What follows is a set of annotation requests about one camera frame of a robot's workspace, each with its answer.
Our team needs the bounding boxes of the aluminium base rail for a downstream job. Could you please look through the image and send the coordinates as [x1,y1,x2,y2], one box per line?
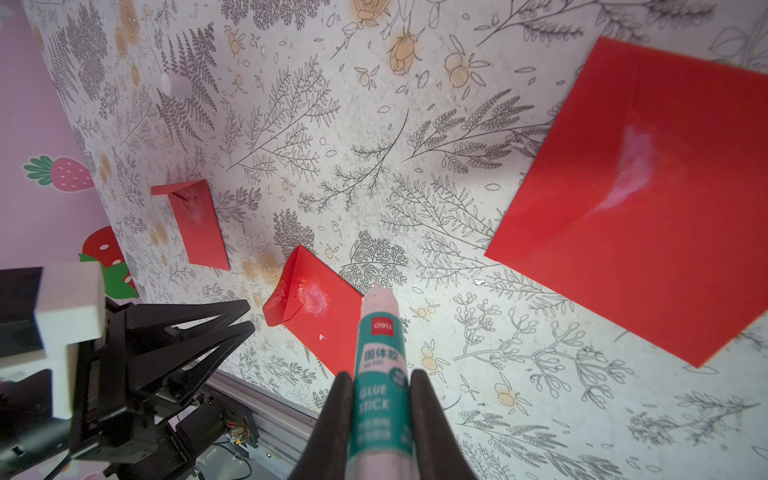
[202,372,316,469]

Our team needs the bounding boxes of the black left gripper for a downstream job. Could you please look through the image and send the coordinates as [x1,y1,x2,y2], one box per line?
[69,299,255,462]

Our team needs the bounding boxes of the white glue stick cap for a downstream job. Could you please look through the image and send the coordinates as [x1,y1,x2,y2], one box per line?
[160,73,193,99]

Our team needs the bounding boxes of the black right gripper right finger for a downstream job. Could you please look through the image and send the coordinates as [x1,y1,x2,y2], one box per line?
[409,370,476,480]

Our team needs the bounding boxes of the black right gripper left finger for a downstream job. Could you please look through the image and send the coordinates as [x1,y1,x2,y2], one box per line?
[288,372,354,480]

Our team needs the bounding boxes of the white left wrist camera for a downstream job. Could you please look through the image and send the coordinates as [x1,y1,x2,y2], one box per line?
[1,262,106,419]

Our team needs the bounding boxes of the red envelope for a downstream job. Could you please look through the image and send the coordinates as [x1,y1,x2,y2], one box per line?
[150,180,230,271]
[486,38,767,367]
[262,245,362,374]

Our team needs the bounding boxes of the green white glue stick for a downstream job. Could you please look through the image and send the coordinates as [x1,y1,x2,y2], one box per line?
[345,285,418,479]

